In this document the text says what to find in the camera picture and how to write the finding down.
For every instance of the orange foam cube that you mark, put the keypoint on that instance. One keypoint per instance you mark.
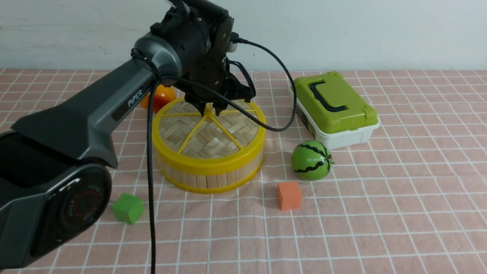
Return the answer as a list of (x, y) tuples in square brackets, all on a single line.
[(289, 196)]

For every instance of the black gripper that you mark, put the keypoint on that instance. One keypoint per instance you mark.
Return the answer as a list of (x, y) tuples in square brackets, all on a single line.
[(212, 71)]

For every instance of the yellow woven steamer lid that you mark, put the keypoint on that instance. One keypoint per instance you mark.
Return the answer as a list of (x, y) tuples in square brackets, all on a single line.
[(188, 142)]

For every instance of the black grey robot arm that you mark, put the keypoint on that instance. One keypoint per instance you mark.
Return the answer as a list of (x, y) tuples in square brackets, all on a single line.
[(55, 182)]

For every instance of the green foam cube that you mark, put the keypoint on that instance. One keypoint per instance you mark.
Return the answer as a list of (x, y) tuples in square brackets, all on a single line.
[(128, 208)]

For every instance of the green toy watermelon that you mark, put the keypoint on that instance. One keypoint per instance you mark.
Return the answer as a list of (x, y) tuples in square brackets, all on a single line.
[(311, 161)]

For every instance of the green white storage box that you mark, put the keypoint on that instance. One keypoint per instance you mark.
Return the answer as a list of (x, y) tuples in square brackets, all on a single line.
[(332, 112)]

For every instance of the orange toy bell pepper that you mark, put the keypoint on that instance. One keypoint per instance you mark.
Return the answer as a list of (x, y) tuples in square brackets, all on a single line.
[(163, 96)]

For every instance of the bamboo steamer base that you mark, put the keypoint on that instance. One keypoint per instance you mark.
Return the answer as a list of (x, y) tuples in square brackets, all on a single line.
[(210, 176)]

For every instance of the pink checkered tablecloth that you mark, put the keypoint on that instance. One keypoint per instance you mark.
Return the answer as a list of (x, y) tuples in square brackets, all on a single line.
[(410, 201)]

